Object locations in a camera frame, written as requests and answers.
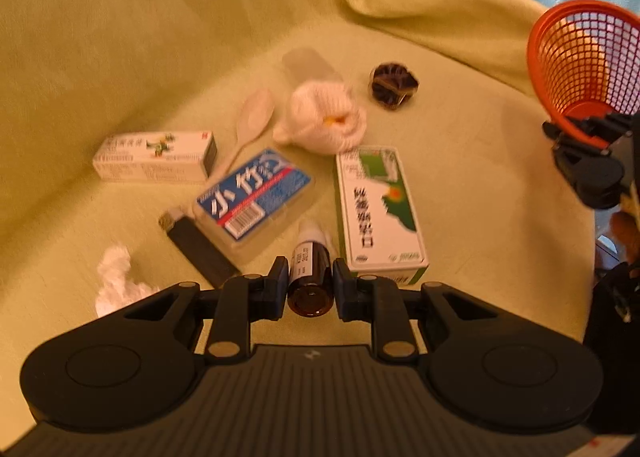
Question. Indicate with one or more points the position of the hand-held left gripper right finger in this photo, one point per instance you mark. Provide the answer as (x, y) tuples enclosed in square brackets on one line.
[(342, 287)]

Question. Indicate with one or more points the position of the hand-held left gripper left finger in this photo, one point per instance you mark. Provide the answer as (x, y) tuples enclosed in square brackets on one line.
[(280, 279)]

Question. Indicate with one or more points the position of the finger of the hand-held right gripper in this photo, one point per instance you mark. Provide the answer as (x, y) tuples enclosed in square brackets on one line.
[(590, 174), (595, 129)]

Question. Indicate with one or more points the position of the brown glass dropper bottle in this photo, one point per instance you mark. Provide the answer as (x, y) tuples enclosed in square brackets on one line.
[(310, 282)]

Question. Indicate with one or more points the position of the orange mesh plastic basket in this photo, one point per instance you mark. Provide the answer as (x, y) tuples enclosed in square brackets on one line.
[(545, 82)]

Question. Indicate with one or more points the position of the green and white carton box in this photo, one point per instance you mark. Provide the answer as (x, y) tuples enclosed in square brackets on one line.
[(380, 217)]

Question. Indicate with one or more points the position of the black lighter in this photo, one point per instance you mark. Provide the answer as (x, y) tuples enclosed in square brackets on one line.
[(200, 247)]

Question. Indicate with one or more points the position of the blue label clear plastic case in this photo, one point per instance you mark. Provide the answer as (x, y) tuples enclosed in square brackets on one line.
[(250, 192)]

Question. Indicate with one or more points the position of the white tissue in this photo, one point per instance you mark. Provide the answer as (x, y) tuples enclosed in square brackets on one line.
[(117, 277)]

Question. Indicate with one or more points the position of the clear plastic spoon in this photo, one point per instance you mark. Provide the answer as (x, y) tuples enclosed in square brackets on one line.
[(255, 114)]

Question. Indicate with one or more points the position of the white knitted sock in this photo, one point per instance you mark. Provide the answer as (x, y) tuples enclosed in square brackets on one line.
[(320, 117)]

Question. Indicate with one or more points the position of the white medicine box green print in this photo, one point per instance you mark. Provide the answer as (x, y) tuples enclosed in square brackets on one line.
[(150, 159)]

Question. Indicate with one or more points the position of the dark velvet scrunchie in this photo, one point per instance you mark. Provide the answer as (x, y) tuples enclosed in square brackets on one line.
[(392, 84)]

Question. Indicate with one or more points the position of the clear plastic bottle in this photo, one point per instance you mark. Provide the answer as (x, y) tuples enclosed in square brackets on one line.
[(305, 64)]

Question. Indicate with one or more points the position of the person's right hand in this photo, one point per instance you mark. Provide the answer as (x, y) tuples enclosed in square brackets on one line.
[(625, 234)]

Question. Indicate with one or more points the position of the yellow green fleece blanket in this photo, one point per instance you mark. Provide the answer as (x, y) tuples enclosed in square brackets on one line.
[(125, 37)]

